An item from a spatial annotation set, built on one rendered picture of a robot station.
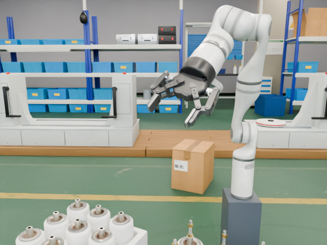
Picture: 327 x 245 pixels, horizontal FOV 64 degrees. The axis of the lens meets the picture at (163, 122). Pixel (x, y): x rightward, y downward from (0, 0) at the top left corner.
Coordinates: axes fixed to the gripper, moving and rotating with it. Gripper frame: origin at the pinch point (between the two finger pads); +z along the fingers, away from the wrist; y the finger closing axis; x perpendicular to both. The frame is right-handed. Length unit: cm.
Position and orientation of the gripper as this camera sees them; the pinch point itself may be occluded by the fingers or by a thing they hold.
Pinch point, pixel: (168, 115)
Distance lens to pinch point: 54.7
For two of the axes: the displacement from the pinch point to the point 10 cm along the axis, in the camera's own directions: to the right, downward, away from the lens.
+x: 2.1, 5.4, 8.1
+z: -5.3, 7.6, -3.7
